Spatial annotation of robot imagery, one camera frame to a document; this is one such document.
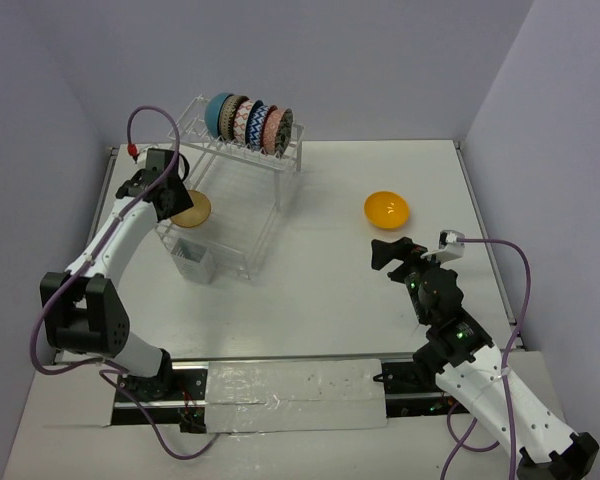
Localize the silver tape sheet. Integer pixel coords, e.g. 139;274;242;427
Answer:
204;359;387;433

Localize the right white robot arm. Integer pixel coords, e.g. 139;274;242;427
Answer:
371;230;599;479

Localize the blue triangle pattern bowl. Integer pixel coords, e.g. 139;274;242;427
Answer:
246;104;277;151

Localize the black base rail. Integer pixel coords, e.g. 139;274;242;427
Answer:
111;357;455;434

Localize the tan beige bowl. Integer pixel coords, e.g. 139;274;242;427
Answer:
170;190;212;228

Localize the orange red patterned bowl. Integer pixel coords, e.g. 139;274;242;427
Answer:
261;108;286;155

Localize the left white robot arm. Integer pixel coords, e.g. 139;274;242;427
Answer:
40;148;194;401

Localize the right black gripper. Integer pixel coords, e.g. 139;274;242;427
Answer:
371;235;451;324

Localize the white wire dish rack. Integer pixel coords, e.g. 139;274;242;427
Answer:
156;96;304;283

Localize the black white floral bowl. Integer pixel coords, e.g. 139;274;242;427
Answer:
274;108;294;156

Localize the dark brown cream bowl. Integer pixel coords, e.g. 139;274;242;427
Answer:
219;94;248;141

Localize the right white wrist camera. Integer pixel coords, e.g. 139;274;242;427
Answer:
420;230;465;264

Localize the yellow bowl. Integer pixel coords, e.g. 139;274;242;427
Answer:
363;191;410;230

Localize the teal blue bowl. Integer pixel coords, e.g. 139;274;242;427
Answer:
204;92;232;138

